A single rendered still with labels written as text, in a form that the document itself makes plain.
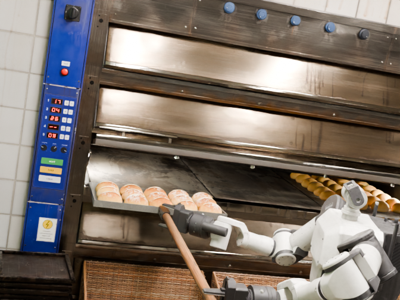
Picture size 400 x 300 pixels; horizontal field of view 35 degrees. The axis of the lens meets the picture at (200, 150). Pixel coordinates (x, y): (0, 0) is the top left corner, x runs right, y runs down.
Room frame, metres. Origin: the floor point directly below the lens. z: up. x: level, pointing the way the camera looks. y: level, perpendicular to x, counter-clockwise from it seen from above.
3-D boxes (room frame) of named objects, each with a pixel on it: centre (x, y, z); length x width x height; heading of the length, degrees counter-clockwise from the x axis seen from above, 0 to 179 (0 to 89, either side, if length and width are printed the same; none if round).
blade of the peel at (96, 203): (2.66, 0.15, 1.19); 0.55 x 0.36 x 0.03; 105
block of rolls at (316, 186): (3.50, -0.85, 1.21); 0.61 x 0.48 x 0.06; 15
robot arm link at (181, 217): (2.39, -0.01, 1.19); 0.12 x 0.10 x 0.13; 70
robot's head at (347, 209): (2.06, -0.53, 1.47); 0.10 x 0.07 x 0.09; 0
